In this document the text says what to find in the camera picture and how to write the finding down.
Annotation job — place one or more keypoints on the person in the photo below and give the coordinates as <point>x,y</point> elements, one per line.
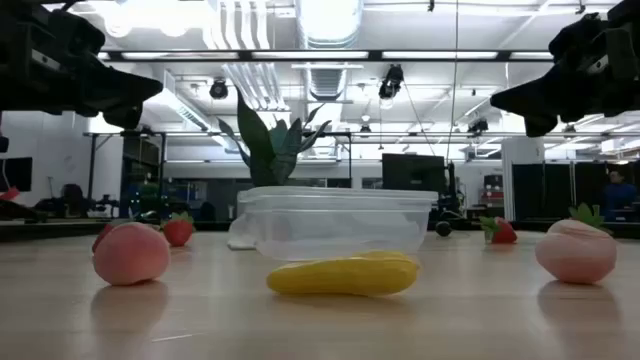
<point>619,197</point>

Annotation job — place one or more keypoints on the white column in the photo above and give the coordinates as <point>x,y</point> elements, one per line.
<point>522,175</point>

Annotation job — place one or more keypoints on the dark toy blueberry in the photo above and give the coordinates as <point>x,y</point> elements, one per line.
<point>443,228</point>

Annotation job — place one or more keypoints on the green snake plant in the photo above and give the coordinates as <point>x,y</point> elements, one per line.
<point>270,150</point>

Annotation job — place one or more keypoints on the silver round air duct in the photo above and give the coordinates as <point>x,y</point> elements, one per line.
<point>327,20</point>

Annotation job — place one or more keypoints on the small black monitor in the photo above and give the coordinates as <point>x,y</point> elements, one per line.
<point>15,174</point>

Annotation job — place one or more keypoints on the pink toy peach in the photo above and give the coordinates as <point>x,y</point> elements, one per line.
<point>131,255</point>
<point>575,252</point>

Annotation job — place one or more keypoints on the black partition panels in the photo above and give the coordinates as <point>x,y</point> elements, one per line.
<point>545,190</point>

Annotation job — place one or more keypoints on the black background robot arms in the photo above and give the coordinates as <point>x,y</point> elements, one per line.
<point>75,200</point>

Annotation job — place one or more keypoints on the black ceiling spotlight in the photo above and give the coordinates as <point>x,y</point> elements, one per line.
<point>218,89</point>
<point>391,82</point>
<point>477,125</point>

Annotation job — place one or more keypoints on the red toy strawberry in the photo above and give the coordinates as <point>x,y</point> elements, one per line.
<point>587,215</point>
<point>100,240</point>
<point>502,234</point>
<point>177,232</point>

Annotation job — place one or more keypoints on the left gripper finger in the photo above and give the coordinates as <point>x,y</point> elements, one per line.
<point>120,87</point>
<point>125,117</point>

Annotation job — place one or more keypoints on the black aluminium table frame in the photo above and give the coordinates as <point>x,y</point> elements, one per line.
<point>50,230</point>

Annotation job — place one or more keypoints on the clear plastic tupperware container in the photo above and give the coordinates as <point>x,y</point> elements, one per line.
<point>340,225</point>

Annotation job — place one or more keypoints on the black overhead frame bar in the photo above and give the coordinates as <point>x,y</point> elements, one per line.
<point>325,55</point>

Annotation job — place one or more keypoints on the large black monitor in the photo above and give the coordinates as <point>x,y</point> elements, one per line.
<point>412,172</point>

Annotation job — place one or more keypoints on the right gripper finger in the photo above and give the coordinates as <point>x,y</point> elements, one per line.
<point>550,95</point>
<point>541,127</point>

